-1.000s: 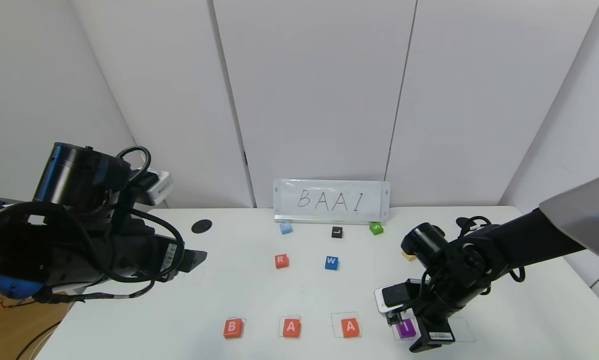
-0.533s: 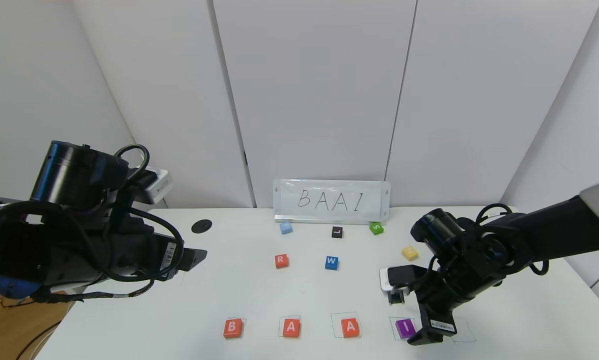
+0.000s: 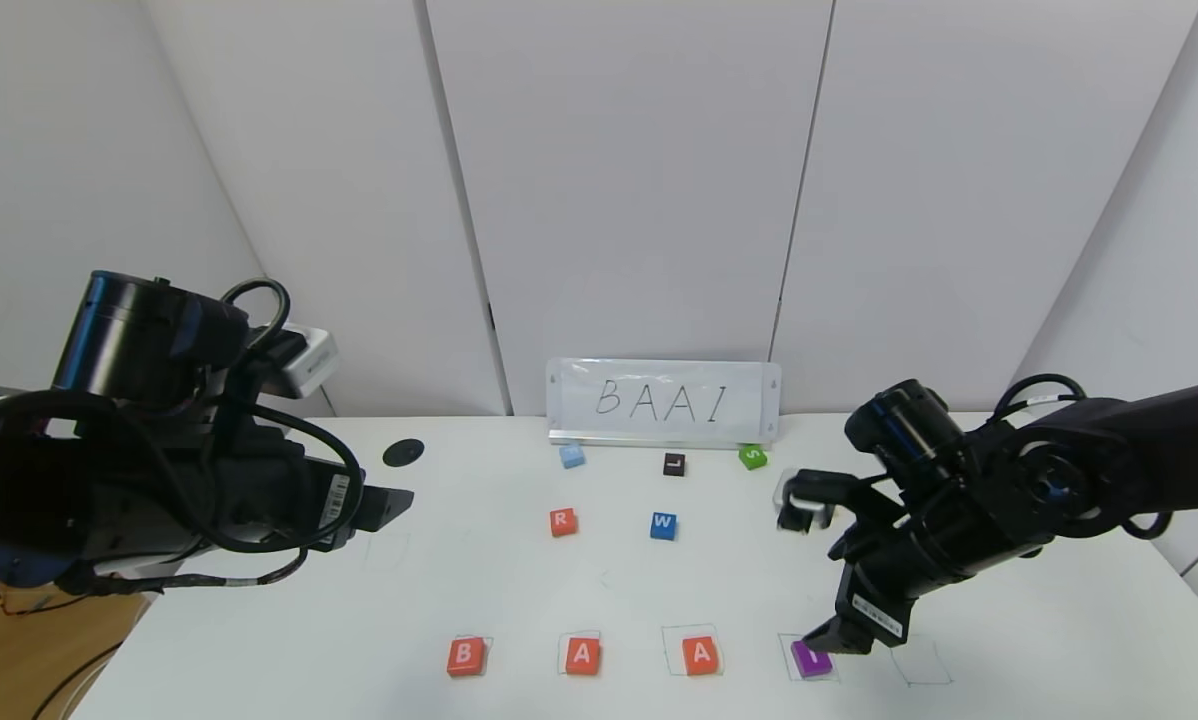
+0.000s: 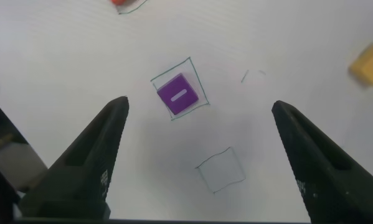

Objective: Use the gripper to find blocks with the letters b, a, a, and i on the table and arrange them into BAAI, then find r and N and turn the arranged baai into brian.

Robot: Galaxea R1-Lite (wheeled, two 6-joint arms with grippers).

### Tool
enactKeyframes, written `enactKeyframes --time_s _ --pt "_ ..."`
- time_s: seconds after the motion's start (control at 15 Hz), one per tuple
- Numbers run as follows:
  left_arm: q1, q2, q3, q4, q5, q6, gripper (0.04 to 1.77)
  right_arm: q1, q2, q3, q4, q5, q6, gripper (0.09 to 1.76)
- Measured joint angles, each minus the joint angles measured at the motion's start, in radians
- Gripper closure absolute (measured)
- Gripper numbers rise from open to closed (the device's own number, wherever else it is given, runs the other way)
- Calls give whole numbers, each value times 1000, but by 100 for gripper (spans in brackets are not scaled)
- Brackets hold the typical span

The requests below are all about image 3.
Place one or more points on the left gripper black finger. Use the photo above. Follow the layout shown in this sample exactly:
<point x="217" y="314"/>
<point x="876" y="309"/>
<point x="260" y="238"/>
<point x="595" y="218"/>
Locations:
<point x="384" y="508"/>

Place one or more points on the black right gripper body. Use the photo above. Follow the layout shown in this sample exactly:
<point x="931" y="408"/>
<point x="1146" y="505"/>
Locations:
<point x="874" y="614"/>

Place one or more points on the orange block letter B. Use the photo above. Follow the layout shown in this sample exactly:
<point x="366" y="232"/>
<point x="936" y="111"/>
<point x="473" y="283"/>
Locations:
<point x="466" y="655"/>

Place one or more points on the blue block letter W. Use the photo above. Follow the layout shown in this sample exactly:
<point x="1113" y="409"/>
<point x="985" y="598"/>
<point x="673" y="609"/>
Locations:
<point x="663" y="525"/>

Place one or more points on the white BAAI sign board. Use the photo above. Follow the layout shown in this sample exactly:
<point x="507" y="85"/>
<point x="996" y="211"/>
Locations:
<point x="659" y="400"/>

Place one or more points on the purple block letter I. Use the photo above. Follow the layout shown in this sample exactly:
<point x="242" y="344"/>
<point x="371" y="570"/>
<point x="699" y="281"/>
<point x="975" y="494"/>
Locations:
<point x="811" y="660"/>

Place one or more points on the light blue letter block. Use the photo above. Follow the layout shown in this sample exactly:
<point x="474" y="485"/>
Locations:
<point x="572" y="456"/>

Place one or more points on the orange block letter A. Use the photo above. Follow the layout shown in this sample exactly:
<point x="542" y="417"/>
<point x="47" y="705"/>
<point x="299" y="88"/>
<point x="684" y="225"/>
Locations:
<point x="700" y="655"/>
<point x="581" y="655"/>

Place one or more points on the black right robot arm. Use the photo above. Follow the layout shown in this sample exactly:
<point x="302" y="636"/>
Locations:
<point x="1079" y="470"/>

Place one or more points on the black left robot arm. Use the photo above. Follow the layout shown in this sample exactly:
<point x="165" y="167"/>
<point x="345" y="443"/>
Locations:
<point x="129" y="340"/>

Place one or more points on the green block letter S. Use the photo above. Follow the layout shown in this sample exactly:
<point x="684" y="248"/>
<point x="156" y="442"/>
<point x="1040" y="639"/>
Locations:
<point x="753" y="457"/>

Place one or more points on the black round table grommet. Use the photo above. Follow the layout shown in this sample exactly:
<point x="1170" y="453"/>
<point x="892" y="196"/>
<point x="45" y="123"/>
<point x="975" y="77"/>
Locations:
<point x="403" y="452"/>

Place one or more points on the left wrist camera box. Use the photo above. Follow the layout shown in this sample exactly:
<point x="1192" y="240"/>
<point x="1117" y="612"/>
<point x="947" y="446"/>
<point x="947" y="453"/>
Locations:
<point x="311" y="360"/>

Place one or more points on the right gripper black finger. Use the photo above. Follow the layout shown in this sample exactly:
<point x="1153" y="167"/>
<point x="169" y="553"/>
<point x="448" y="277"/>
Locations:
<point x="839" y="637"/>

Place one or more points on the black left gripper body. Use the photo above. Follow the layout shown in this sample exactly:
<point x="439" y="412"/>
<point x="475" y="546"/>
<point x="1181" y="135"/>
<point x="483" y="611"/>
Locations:
<point x="341" y="500"/>

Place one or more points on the black block letter L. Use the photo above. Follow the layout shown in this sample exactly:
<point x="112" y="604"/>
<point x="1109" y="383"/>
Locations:
<point x="674" y="464"/>

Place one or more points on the orange block letter R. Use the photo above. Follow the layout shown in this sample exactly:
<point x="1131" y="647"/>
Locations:
<point x="563" y="521"/>

